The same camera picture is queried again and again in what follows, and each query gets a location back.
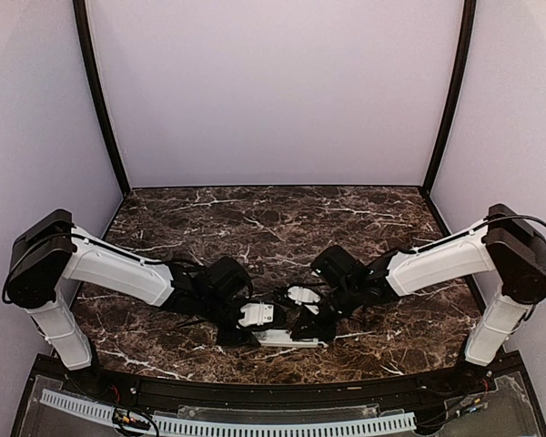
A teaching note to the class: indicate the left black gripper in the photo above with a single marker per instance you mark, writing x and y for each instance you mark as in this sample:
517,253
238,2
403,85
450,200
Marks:
243,339

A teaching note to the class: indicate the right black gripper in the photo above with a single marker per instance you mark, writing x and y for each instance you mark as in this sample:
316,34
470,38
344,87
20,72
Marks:
315,330

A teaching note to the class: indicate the white remote control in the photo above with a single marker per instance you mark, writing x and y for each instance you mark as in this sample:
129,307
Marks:
282,339

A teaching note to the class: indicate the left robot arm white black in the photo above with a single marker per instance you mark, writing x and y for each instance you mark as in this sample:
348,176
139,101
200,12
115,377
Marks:
55,248

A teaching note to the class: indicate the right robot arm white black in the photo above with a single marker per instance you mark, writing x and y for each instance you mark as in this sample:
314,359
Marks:
504,242

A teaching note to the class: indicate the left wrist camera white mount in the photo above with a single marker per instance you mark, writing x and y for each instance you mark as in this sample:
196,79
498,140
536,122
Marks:
256,315

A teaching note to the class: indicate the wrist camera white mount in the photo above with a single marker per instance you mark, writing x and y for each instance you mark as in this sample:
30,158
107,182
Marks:
299,296
256,315

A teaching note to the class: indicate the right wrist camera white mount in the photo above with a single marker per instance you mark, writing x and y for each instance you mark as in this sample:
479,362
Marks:
299,296

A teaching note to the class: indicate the black front rail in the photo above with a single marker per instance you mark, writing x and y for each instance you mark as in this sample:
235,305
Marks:
421,390

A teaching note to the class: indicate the right black frame post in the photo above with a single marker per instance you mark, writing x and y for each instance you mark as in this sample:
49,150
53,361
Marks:
453,95

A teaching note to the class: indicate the black frame post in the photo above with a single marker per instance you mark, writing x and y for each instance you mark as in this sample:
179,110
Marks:
453,95
97,95

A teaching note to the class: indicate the left black frame post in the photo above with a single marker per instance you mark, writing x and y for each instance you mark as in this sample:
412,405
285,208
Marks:
97,95

